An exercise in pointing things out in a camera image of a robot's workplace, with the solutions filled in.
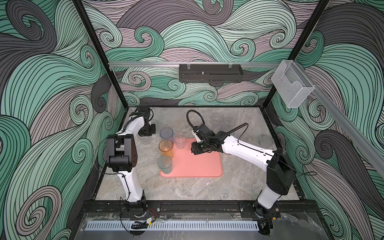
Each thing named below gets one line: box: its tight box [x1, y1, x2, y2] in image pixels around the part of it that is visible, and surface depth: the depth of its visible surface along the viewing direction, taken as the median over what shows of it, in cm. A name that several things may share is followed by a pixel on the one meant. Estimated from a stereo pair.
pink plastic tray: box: [159, 138, 224, 178], surface depth 90 cm
